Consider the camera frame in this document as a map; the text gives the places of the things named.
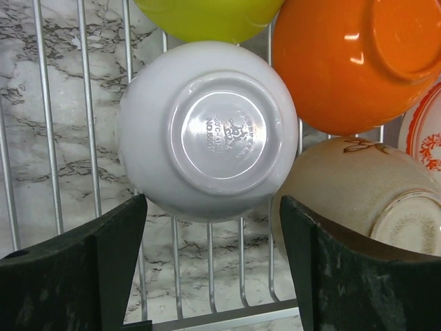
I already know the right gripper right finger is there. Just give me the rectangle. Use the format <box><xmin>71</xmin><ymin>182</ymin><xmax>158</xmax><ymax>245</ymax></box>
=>
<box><xmin>280</xmin><ymin>196</ymin><xmax>440</xmax><ymax>330</ymax></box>

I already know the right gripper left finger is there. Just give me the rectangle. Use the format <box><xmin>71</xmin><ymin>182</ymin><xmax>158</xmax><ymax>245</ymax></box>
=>
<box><xmin>1</xmin><ymin>194</ymin><xmax>147</xmax><ymax>330</ymax></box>

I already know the beige ceramic bowl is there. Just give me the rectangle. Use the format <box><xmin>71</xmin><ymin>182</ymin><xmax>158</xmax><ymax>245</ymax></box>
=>
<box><xmin>271</xmin><ymin>137</ymin><xmax>440</xmax><ymax>257</ymax></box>

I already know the white orange patterned bowl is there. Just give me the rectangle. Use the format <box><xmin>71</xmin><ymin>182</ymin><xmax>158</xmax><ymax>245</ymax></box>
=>
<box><xmin>398</xmin><ymin>78</ymin><xmax>441</xmax><ymax>182</ymax></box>

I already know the plain white bowl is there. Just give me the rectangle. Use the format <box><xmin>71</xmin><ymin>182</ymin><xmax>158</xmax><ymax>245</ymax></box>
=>
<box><xmin>116</xmin><ymin>41</ymin><xmax>298</xmax><ymax>221</ymax></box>

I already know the yellow white bowl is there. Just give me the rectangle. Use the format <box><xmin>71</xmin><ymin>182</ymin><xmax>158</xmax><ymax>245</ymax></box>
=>
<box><xmin>135</xmin><ymin>0</ymin><xmax>284</xmax><ymax>44</ymax></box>

